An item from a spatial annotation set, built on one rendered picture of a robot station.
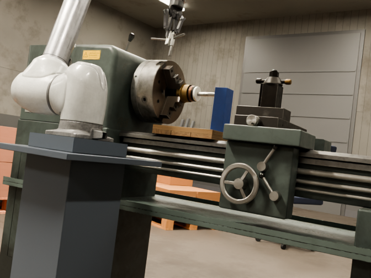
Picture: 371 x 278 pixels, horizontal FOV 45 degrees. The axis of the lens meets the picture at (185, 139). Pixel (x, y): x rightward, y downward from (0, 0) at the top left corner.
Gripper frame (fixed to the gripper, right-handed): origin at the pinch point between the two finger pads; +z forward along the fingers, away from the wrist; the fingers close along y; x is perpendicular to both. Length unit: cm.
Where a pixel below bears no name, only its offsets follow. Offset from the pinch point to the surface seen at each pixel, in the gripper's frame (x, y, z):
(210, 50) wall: -632, -465, -276
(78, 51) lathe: -14.7, 39.9, 18.4
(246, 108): 54, -12, 38
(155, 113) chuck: 11.3, 6.0, 42.1
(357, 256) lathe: 105, -25, 87
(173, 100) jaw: 13.1, -1.1, 34.0
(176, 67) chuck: 7.0, -3.0, 15.8
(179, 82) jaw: 15.9, -0.8, 25.3
